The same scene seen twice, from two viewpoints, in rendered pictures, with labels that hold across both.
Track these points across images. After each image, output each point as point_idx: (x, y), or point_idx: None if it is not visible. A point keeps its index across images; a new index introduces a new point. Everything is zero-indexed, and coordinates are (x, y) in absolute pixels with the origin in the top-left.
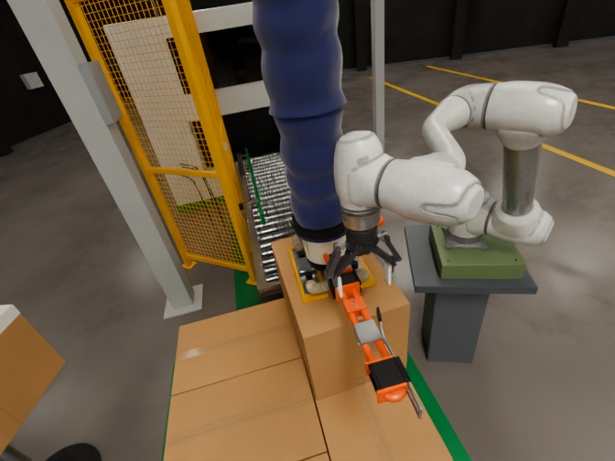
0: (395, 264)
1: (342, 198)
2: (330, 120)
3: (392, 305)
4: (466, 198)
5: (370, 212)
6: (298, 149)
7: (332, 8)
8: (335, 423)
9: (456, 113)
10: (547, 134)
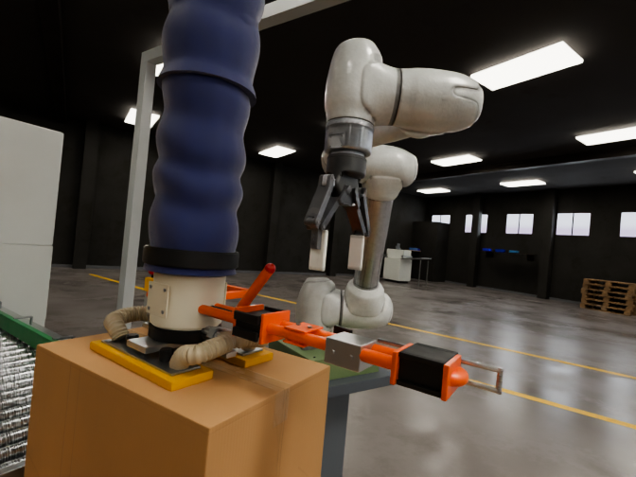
0: (369, 234)
1: (349, 100)
2: (247, 105)
3: (311, 370)
4: (481, 88)
5: (372, 128)
6: (204, 122)
7: (263, 8)
8: None
9: None
10: (407, 180)
